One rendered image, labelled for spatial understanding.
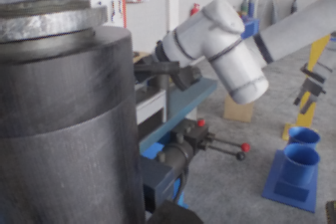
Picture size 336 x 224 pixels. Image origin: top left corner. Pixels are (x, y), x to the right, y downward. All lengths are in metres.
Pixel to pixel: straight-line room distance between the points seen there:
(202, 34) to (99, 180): 0.34
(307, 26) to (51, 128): 0.56
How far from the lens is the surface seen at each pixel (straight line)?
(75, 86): 0.20
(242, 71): 0.49
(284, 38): 0.62
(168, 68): 0.48
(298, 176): 2.07
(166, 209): 0.66
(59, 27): 0.21
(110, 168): 0.25
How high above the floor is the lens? 1.51
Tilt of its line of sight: 22 degrees down
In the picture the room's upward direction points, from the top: 1 degrees counter-clockwise
